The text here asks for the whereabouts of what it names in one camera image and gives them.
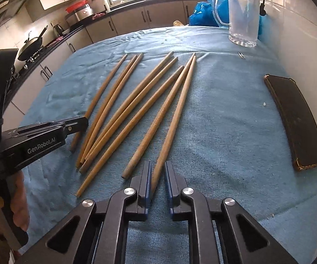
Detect single wooden chopstick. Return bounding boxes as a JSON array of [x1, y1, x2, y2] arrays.
[[150, 56, 197, 194], [70, 53, 128, 153]]

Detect electric kettle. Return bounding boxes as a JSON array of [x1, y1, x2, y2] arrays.
[[52, 23, 65, 36]]

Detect blue plastic bag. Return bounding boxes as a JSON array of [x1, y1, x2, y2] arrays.
[[189, 0, 269, 42]]

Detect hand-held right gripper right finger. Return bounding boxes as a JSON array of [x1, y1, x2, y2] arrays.
[[164, 161, 299, 264]]

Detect row of wooden chopsticks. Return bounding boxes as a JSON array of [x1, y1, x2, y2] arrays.
[[75, 52, 197, 198]]

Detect person's left hand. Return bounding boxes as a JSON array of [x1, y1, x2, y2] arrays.
[[9, 170, 29, 232]]

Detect steel pot with red lid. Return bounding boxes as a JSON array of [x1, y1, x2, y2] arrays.
[[65, 1, 94, 24]]

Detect phone in dark case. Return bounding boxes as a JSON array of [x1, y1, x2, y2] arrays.
[[264, 74, 317, 172]]

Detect black wok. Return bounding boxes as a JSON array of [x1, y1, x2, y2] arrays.
[[18, 25, 49, 61]]

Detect clear glass mug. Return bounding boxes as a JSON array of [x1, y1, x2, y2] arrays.
[[212, 0, 261, 48]]

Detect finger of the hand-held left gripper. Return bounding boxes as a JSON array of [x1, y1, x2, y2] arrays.
[[47, 116, 89, 138]]

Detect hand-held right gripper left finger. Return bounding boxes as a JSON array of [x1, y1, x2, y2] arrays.
[[15, 161, 153, 264]]

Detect gas stove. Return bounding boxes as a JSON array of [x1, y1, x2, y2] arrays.
[[10, 55, 42, 81]]

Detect range hood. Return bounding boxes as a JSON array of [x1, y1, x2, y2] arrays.
[[0, 0, 39, 33]]

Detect blue towel cloth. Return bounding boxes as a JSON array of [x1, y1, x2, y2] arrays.
[[18, 25, 317, 264]]

